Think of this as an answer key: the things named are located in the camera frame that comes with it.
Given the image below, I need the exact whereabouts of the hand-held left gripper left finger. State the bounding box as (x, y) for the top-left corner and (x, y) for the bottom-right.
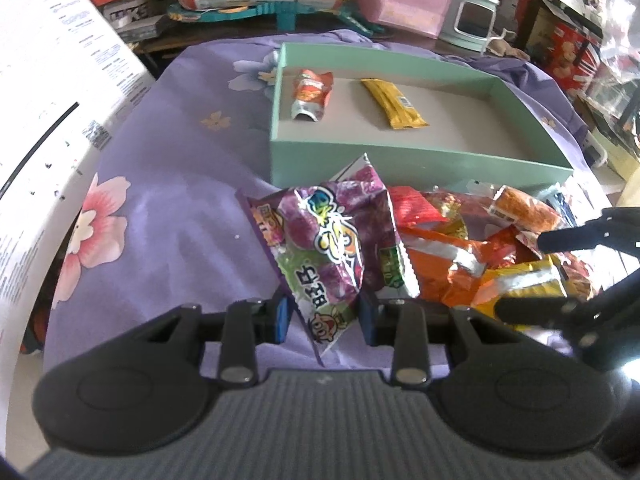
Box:
(124, 295), (292, 386)

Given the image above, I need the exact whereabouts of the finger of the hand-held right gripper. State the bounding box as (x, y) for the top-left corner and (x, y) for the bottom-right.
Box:
(537, 207), (640, 256)
(495, 295), (601, 334)

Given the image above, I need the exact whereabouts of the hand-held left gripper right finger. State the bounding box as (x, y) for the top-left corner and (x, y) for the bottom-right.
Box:
(359, 293), (529, 387)

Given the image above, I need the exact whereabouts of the blue white snack packet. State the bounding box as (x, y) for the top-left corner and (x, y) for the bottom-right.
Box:
(547, 186), (582, 227)

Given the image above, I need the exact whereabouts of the purple grape candy packet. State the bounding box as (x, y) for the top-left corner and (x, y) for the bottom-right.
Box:
(275, 152), (421, 367)

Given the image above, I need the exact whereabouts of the heap of assorted snack packets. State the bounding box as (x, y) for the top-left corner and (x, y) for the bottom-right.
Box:
(387, 184), (603, 317)

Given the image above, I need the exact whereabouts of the mint green cardboard box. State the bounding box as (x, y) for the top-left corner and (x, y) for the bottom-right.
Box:
(269, 42), (575, 197)

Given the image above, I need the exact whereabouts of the purple pink candy packet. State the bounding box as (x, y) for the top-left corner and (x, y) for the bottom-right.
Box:
(236, 187), (301, 286)

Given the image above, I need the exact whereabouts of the purple floral blanket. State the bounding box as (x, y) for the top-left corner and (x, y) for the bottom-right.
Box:
(42, 27), (596, 378)

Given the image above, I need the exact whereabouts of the red printed snack box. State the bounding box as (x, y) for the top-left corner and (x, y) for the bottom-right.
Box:
(540, 15), (607, 92)

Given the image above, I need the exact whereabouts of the yellow snack bar packet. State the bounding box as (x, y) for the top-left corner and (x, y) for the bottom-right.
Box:
(360, 78), (430, 131)

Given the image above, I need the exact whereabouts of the orange silver snack packet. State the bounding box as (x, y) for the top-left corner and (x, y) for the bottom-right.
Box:
(290, 69), (335, 123)

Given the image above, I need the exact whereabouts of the mint green small appliance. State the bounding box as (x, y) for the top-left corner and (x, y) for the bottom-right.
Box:
(439, 0), (507, 56)

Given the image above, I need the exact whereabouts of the white printed cardboard box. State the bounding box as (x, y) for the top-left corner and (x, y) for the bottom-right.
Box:
(0, 0), (157, 363)

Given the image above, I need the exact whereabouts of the black printed box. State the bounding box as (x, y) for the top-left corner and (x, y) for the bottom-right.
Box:
(102, 0), (172, 41)

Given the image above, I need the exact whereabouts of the white appliance cable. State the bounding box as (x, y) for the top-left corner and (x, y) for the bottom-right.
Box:
(484, 7), (518, 53)

